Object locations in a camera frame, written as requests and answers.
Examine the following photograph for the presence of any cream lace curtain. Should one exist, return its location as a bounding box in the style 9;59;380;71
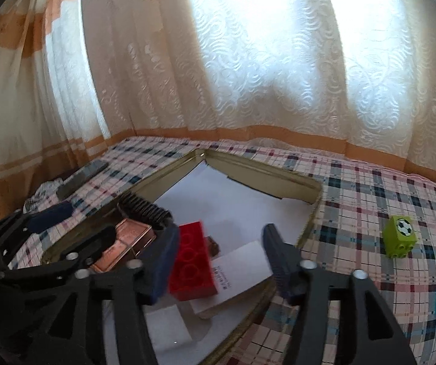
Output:
81;0;436;191

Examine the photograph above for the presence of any dark remote control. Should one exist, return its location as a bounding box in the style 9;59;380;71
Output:
56;160;109;200

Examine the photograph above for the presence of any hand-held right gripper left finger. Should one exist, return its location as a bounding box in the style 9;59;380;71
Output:
39;222;182;365

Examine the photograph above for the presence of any plaid bedsheet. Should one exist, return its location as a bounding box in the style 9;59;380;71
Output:
9;137;436;365

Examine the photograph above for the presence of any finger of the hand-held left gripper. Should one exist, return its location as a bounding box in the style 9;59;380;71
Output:
0;201;75;261
0;225;117;281

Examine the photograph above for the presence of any green cube with ball print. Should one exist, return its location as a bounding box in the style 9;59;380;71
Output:
382;215;418;258

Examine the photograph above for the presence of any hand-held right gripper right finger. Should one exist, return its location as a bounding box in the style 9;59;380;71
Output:
261;224;418;365

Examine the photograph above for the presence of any white knitted cloth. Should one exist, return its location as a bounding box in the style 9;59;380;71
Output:
23;182;61;214

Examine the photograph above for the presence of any gold metal tin box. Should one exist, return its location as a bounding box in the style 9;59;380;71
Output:
41;148;323;365

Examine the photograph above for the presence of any black hair clip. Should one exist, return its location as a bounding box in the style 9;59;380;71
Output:
118;192;173;231

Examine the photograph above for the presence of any white paper liner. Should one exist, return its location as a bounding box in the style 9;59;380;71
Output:
104;163;312;365

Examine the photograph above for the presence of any orange and white curtain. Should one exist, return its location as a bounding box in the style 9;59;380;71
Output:
0;0;112;229

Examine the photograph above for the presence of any pink box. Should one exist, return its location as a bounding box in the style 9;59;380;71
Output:
89;218;155;274

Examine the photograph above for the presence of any white box with red label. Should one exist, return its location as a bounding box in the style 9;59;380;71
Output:
191;240;275;319

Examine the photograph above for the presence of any red building brick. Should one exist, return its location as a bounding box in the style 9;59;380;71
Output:
168;221;218;302

